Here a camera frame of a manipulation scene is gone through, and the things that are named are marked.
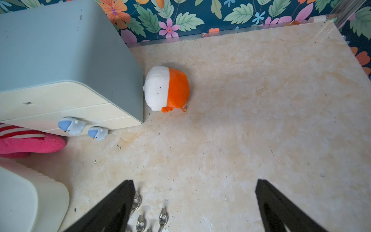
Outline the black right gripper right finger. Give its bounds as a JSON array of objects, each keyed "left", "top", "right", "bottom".
[{"left": 255, "top": 179, "right": 326, "bottom": 232}]

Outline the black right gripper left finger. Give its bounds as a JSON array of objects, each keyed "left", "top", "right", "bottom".
[{"left": 65, "top": 180, "right": 135, "bottom": 232}]

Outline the white storage tray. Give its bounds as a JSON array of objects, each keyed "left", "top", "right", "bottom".
[{"left": 1, "top": 159, "right": 70, "bottom": 232}]

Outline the pale blue drawer box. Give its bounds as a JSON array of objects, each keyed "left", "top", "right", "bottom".
[{"left": 1, "top": 1, "right": 144, "bottom": 136}]

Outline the blue white drawer knob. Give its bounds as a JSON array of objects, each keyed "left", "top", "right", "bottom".
[{"left": 88, "top": 126, "right": 109, "bottom": 141}]

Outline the pink white plush toy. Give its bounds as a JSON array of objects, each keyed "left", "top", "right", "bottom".
[{"left": 1, "top": 123, "right": 66, "bottom": 159}]

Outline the orange white plush ball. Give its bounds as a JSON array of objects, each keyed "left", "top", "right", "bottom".
[{"left": 143, "top": 66, "right": 190, "bottom": 113}]

